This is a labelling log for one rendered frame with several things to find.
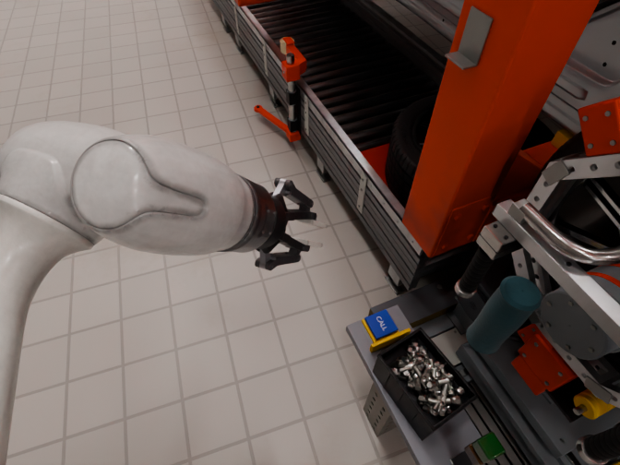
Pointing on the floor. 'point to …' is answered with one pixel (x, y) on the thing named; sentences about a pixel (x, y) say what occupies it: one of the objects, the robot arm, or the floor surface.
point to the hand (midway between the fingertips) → (310, 232)
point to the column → (377, 412)
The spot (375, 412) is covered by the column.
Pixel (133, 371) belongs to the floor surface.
